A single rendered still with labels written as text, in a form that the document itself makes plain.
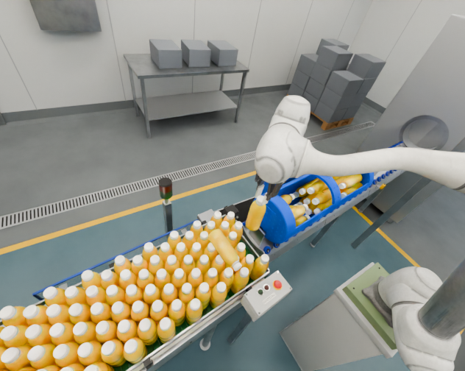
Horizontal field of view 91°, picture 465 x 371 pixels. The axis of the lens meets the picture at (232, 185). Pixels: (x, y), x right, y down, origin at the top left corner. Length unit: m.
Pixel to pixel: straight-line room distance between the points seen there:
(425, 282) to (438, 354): 0.24
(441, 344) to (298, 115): 0.86
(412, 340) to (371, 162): 0.68
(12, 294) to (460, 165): 2.71
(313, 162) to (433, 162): 0.33
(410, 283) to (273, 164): 0.86
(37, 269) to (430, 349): 2.56
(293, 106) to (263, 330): 1.86
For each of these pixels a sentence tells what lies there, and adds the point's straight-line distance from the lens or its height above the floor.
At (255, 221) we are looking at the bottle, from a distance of 1.03.
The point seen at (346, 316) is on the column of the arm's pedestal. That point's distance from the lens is 1.45.
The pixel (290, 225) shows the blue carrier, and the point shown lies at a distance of 1.20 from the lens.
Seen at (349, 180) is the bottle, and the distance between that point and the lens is 1.71.
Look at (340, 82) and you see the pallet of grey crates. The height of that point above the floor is 0.84.
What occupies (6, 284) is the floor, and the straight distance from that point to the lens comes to 2.64.
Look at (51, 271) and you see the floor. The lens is 2.54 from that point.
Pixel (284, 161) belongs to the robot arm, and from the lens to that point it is 0.54.
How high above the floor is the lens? 2.09
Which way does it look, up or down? 46 degrees down
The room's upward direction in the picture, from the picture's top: 13 degrees clockwise
